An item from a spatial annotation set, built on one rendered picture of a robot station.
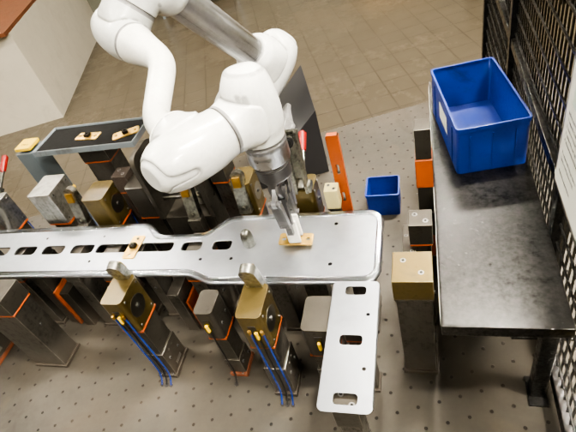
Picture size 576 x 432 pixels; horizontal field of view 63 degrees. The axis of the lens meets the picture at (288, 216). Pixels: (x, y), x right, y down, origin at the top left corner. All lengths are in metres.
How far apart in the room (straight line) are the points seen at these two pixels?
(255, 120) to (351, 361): 0.48
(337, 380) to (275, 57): 1.14
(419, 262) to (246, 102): 0.46
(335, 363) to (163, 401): 0.61
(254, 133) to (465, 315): 0.51
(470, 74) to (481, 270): 0.62
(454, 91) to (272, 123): 0.68
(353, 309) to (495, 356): 0.43
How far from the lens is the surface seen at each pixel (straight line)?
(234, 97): 0.87
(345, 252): 1.11
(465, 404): 1.23
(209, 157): 0.84
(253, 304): 1.01
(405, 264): 0.99
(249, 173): 1.30
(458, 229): 1.09
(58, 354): 1.61
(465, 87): 1.45
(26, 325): 1.51
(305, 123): 1.70
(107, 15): 1.34
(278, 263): 1.13
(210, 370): 1.39
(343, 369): 0.94
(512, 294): 0.99
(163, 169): 0.82
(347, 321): 0.99
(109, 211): 1.49
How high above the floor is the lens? 1.81
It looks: 41 degrees down
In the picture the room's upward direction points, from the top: 18 degrees counter-clockwise
